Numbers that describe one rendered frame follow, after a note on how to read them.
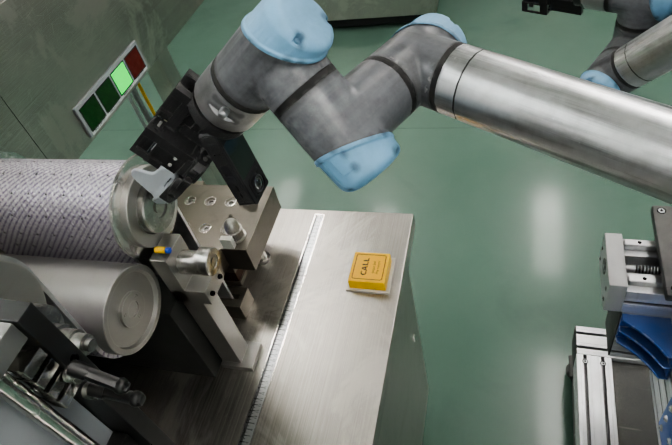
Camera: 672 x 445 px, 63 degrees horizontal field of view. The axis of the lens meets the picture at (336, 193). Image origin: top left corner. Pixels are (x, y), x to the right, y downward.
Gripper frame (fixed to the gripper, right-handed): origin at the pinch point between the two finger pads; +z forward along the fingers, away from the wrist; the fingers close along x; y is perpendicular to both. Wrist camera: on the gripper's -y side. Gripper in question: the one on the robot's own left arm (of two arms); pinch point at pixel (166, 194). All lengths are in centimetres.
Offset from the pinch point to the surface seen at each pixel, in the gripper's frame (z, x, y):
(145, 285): 9.5, 8.1, -5.2
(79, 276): 9.4, 11.6, 2.9
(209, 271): 2.2, 5.3, -10.5
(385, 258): 5.3, -18.0, -41.1
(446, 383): 61, -39, -115
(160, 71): 61, -77, 12
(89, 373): -15.9, 29.2, -0.1
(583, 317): 28, -68, -142
